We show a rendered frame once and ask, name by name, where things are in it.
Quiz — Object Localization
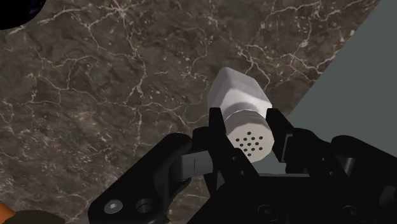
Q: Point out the orange thing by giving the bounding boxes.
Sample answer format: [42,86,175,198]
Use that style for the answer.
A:
[0,202,16,224]

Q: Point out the white salt shaker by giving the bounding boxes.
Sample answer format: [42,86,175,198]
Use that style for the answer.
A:
[207,67,275,164]

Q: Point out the dark brown rounded thing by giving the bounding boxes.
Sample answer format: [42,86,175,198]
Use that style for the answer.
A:
[4,209,66,224]

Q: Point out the black round thing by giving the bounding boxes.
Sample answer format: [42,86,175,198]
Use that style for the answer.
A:
[0,0,47,31]

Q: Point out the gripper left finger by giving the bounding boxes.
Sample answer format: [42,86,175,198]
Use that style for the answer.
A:
[88,106,260,224]

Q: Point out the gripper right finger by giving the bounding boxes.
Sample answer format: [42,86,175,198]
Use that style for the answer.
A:
[265,108,397,201]

